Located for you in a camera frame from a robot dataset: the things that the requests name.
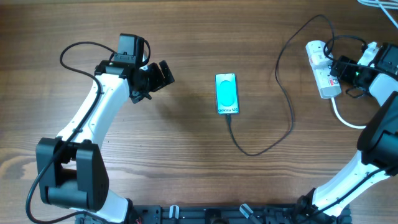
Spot white power strip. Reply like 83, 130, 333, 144
305, 40, 341, 99

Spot black USB charging cable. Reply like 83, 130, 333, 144
225, 14, 336, 157

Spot white cables at corner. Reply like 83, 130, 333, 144
356, 0, 398, 26

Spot turquoise screen smartphone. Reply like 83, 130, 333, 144
215, 73, 239, 114

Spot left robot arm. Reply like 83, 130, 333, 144
25, 34, 174, 223

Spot black camera cable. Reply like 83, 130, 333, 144
25, 38, 152, 224
310, 34, 398, 218

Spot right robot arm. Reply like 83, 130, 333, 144
295, 40, 397, 223

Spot white charger plug adapter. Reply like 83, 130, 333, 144
309, 53, 333, 69

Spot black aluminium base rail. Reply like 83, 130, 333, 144
75, 203, 353, 224

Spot black right camera cable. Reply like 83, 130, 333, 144
310, 34, 398, 218

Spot black left camera cable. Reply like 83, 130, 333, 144
25, 38, 152, 224

